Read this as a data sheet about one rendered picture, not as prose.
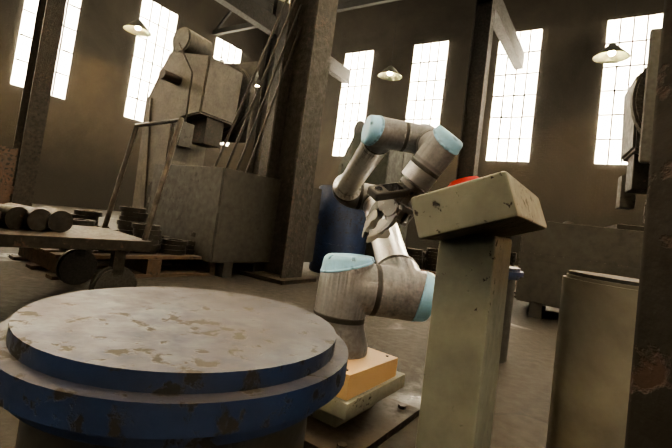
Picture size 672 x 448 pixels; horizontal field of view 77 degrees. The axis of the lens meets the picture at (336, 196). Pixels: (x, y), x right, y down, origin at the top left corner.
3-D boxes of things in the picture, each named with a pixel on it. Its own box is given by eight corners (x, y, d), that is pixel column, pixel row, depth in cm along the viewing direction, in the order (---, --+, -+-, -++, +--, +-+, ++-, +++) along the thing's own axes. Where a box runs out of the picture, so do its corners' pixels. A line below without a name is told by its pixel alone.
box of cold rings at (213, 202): (245, 258, 460) (256, 179, 465) (312, 273, 406) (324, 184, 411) (138, 258, 360) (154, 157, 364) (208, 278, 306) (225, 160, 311)
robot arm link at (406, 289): (372, 327, 120) (350, 204, 187) (429, 335, 123) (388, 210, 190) (386, 286, 114) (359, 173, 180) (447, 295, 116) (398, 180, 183)
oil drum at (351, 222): (374, 276, 447) (384, 193, 452) (345, 279, 398) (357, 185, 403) (328, 267, 480) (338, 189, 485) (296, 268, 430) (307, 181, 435)
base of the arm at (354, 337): (287, 340, 121) (293, 305, 121) (332, 335, 135) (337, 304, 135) (336, 363, 108) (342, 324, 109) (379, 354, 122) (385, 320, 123)
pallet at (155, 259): (170, 258, 381) (177, 210, 383) (225, 275, 331) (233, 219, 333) (8, 257, 287) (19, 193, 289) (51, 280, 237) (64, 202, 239)
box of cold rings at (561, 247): (658, 328, 347) (666, 233, 351) (681, 349, 275) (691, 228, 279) (522, 302, 397) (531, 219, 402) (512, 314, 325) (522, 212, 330)
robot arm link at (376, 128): (329, 182, 184) (370, 103, 121) (356, 187, 186) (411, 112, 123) (325, 207, 180) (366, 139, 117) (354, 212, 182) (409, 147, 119)
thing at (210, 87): (105, 232, 542) (140, 18, 558) (180, 235, 650) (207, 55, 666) (184, 248, 474) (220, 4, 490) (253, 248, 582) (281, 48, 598)
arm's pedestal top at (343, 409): (249, 377, 117) (251, 363, 117) (318, 355, 143) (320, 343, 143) (345, 421, 98) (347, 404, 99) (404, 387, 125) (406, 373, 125)
